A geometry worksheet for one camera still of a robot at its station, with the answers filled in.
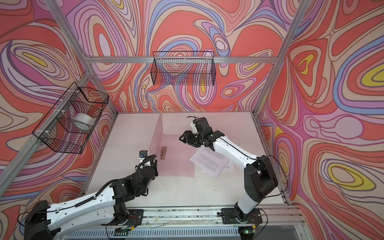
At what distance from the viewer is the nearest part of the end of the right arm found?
62cm

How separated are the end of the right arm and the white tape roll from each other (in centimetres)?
46

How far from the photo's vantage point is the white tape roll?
72 cm
